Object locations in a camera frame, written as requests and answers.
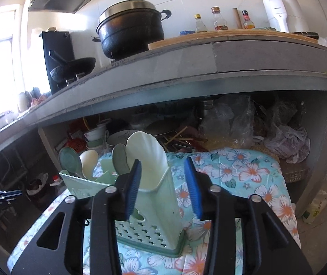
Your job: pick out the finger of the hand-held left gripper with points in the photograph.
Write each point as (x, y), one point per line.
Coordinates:
(11, 196)

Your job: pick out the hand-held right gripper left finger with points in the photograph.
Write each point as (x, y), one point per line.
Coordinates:
(132, 189)

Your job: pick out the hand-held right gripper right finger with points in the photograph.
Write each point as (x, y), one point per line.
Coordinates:
(194, 189)

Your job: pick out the green perforated utensil holder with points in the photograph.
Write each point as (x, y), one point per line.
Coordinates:
(157, 206)

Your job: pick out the white scalloped rice paddle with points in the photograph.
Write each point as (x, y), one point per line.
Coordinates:
(147, 160)

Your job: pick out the white plastic ladle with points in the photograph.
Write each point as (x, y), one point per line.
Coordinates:
(89, 163)

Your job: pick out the floral turquoise blanket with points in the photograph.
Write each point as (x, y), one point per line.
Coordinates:
(237, 172)

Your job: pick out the red cap small bottle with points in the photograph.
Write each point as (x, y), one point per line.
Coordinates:
(56, 180)

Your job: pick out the scattered bamboo sticks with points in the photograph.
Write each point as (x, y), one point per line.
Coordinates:
(177, 140)

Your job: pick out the white patterned plate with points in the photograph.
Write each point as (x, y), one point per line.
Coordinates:
(119, 139)

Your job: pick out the stack of white bowls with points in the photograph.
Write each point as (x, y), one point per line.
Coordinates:
(96, 136)

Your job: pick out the clear crumpled plastic bags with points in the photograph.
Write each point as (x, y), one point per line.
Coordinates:
(229, 123)

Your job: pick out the red snack packets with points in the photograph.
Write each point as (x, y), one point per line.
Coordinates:
(74, 137)

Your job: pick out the beige perforated basket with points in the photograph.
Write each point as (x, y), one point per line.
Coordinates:
(295, 173)

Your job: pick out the pink plastic bag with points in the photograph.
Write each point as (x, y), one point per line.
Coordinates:
(289, 144)

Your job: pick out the grey concrete counter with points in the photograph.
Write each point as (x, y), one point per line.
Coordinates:
(180, 60)

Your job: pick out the black wok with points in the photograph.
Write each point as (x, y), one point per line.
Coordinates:
(71, 68)

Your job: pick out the wooden cutting board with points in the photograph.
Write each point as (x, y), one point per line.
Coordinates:
(209, 38)

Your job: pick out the black cooking pot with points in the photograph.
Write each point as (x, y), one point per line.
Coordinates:
(129, 34)

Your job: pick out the blue packet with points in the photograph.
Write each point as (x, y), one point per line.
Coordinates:
(187, 33)

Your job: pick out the yellow cap clear bottle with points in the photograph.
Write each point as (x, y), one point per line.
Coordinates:
(201, 25)

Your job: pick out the brown sauce glass bottle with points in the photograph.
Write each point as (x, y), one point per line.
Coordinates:
(220, 21)

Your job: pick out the wooden rolling pin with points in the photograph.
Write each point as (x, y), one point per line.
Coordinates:
(237, 20)

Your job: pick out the white kitchen appliance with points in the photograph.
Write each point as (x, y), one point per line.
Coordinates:
(283, 14)

